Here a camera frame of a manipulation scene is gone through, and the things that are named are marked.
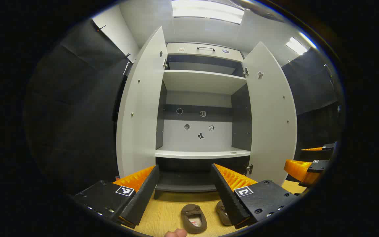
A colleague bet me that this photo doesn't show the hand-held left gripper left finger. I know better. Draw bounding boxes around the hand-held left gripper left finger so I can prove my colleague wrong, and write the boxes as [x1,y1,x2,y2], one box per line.
[73,165,160,229]

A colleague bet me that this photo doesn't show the black backdrop cloth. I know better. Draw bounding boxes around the black backdrop cloth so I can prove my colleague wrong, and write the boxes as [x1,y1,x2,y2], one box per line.
[23,18,134,195]
[282,48,344,158]

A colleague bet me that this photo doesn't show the dark flat panel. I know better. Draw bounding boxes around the dark flat panel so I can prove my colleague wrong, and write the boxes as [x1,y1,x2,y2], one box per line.
[112,63,131,122]

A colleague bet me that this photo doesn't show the grey cabinet drawer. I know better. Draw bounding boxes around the grey cabinet drawer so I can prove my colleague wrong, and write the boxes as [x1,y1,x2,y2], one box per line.
[166,42,244,62]

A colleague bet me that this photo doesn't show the brown fuzzy shoe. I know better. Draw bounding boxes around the brown fuzzy shoe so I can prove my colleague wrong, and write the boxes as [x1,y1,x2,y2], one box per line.
[215,200,233,226]
[181,204,208,234]

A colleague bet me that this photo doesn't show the large ceiling light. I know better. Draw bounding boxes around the large ceiling light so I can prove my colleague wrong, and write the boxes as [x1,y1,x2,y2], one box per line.
[171,0,244,24]

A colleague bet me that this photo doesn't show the grey shoe cabinet door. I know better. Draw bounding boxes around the grey shoe cabinet door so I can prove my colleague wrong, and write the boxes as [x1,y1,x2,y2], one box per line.
[241,41,298,186]
[116,26,168,180]

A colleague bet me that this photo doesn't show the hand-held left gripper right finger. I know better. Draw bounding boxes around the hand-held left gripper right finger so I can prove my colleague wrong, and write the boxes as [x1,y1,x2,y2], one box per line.
[210,163,300,230]

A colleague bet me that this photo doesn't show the small ceiling light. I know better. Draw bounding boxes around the small ceiling light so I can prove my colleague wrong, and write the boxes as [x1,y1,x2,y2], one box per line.
[286,37,308,55]

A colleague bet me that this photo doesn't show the grey shoe cabinet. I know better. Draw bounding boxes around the grey shoe cabinet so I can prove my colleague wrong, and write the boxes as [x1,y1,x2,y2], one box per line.
[155,42,252,199]

